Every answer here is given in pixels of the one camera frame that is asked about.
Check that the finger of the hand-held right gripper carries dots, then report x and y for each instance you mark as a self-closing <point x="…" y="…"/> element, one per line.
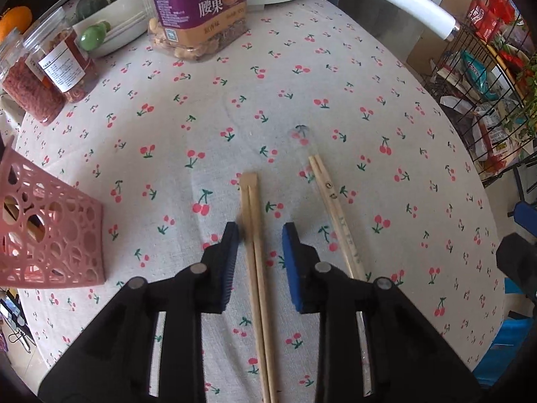
<point x="518" y="260"/>
<point x="527" y="215"/>

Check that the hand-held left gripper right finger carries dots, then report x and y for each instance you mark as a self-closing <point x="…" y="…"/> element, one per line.
<point x="293" y="268"/>

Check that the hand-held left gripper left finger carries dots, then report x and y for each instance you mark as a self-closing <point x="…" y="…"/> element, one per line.
<point x="228" y="268"/>

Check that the plain wooden chopstick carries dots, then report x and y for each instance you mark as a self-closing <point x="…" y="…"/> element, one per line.
<point x="252" y="268"/>
<point x="261" y="268"/>
<point x="35" y="231"/>

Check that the printed bamboo chopstick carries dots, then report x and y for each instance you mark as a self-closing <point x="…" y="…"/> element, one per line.
<point x="340" y="218"/>
<point x="332" y="218"/>

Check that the pink perforated utensil holder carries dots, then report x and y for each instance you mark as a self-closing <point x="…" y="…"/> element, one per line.
<point x="79" y="235"/>

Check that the light blue bin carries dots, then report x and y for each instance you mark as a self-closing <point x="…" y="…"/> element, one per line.
<point x="499" y="352"/>

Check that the green plant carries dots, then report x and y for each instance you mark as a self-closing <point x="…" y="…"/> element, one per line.
<point x="528" y="92"/>

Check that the clear plastic sleeve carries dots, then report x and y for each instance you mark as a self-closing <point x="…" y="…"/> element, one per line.
<point x="300" y="136"/>

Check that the blue snack packet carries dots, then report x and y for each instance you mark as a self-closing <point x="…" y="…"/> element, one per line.
<point x="476" y="69"/>

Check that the cherry print tablecloth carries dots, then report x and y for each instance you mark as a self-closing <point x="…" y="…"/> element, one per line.
<point x="293" y="100"/>

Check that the red snack packet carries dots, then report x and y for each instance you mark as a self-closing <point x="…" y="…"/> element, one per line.
<point x="491" y="12"/>

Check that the cardboard box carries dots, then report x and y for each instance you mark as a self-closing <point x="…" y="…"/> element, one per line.
<point x="444" y="16"/>

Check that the purple label cashew jar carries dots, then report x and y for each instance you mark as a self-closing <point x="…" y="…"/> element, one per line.
<point x="197" y="8"/>

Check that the clear jar of red berries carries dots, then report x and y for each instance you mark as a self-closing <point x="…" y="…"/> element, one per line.
<point x="29" y="92"/>

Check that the clear jar with white label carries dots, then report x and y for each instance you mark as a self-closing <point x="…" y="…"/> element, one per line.
<point x="63" y="58"/>

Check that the green glossy ornament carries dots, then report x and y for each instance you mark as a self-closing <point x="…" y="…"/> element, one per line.
<point x="92" y="37"/>

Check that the white bowl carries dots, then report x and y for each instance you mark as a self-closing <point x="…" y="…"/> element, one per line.
<point x="126" y="6"/>

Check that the orange fruit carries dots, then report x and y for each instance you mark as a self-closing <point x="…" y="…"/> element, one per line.
<point x="14" y="21"/>

